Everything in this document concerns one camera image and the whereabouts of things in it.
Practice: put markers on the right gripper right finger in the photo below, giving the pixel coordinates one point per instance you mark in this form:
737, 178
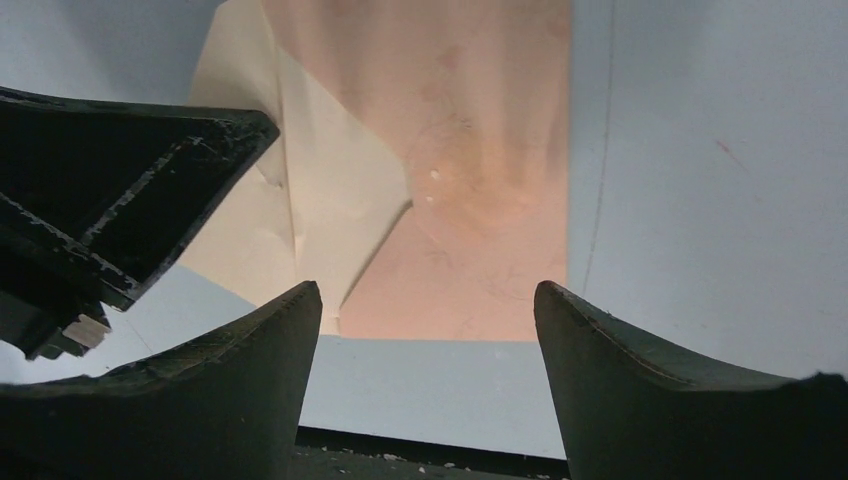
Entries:
632, 405

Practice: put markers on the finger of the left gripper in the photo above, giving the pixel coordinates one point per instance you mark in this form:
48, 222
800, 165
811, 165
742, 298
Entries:
99, 199

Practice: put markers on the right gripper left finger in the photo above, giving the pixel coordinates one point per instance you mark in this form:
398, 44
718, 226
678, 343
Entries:
225, 405

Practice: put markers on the tan paper envelope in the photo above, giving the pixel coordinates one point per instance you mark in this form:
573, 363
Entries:
420, 175

